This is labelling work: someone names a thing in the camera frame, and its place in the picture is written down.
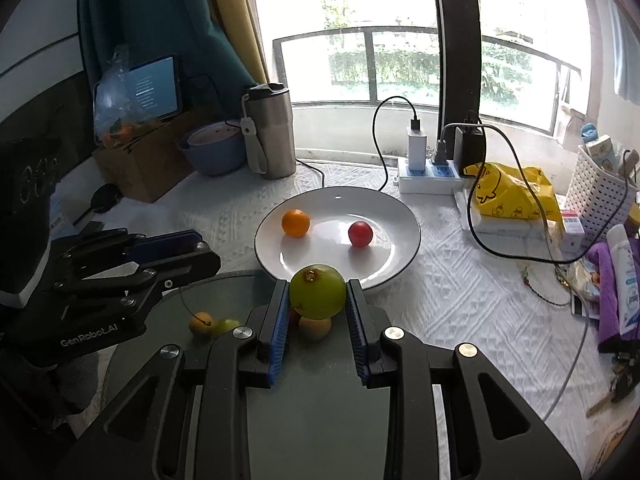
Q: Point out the small green fruit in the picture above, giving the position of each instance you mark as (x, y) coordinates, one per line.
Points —
(229, 327)

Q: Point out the yellow fruit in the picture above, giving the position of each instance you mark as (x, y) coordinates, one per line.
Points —
(315, 330)

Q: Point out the yellow curtain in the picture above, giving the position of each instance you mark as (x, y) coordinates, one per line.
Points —
(245, 10)

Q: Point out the dark window frame post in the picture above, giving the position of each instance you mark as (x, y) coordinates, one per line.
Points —
(455, 35)

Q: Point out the yellow plastic bag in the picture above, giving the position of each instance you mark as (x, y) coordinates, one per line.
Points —
(505, 195)

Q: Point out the large green fruit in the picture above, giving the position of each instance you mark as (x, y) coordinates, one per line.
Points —
(318, 292)

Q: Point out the white plastic basket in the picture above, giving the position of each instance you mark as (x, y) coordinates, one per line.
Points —
(595, 200)

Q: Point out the orange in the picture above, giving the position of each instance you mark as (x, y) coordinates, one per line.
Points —
(295, 223)

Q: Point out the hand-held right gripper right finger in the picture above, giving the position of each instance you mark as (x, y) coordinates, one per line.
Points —
(358, 345)

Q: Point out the black charger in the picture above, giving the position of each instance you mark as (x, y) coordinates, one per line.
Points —
(470, 145)

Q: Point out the white bowl of fruit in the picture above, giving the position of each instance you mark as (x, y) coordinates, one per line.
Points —
(345, 270)

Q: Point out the tablet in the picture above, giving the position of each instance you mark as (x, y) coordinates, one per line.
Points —
(155, 85)

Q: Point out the teal curtain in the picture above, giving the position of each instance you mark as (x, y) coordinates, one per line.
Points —
(165, 15)

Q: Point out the beige paper bag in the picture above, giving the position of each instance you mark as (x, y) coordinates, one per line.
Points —
(570, 127)

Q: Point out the red orange fruit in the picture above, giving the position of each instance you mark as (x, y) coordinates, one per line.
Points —
(294, 319)

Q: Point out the small red white box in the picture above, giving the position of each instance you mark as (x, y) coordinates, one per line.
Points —
(572, 230)

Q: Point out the white power strip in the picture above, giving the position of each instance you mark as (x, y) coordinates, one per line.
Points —
(430, 180)

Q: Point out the cardboard box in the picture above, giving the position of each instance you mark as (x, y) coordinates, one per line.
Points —
(150, 165)

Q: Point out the bunch of keys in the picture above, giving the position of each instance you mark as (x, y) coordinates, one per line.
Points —
(622, 380)

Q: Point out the white charger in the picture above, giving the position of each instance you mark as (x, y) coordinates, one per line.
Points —
(416, 147)

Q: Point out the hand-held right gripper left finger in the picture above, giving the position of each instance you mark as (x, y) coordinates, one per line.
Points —
(277, 345)

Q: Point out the clear bag of oranges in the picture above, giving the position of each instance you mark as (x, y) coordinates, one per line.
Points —
(117, 105)

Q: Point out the small red fruit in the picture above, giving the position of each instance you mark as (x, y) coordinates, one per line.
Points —
(360, 234)

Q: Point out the white tube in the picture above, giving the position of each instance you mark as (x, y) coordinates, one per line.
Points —
(625, 280)

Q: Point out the steel tumbler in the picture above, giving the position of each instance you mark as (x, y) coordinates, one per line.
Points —
(272, 135)

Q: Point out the blue bowl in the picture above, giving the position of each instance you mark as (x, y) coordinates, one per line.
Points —
(215, 160)

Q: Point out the small yellow apricot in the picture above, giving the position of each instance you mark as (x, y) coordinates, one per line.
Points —
(202, 325)

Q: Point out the balcony railing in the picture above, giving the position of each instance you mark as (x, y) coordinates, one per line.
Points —
(370, 60)

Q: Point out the grey round mat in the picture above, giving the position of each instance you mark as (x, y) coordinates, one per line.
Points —
(320, 410)

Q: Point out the flat white box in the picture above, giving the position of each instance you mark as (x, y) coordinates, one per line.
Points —
(500, 227)

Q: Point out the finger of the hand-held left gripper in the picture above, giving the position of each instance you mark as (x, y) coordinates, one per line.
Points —
(165, 245)
(150, 285)

